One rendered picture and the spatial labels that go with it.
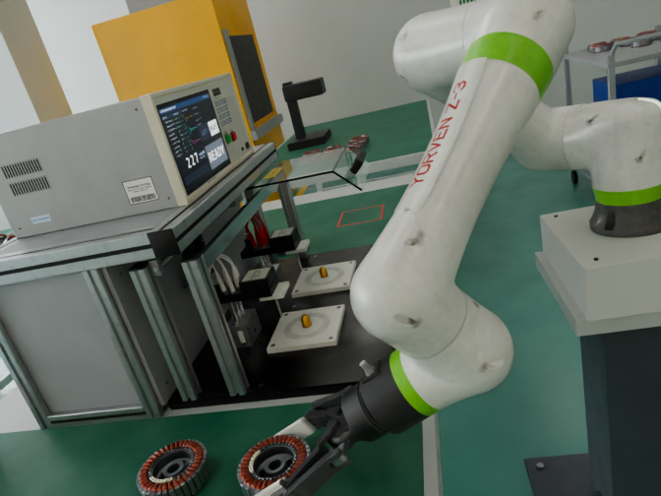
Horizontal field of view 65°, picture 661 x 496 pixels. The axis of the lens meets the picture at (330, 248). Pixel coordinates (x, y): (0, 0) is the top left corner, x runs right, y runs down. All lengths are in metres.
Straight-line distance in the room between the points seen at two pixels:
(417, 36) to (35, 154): 0.72
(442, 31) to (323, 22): 5.53
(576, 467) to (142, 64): 4.35
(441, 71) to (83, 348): 0.81
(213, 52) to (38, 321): 3.81
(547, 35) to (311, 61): 5.71
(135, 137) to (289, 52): 5.48
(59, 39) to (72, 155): 6.53
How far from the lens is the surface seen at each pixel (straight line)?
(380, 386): 0.67
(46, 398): 1.22
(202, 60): 4.76
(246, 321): 1.15
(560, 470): 1.81
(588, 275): 1.03
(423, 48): 0.85
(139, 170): 1.02
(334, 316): 1.14
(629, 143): 1.10
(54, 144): 1.10
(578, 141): 1.12
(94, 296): 1.00
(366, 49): 6.30
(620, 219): 1.14
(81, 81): 7.51
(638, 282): 1.07
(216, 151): 1.17
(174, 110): 1.04
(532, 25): 0.74
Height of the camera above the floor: 1.32
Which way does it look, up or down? 21 degrees down
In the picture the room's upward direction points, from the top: 15 degrees counter-clockwise
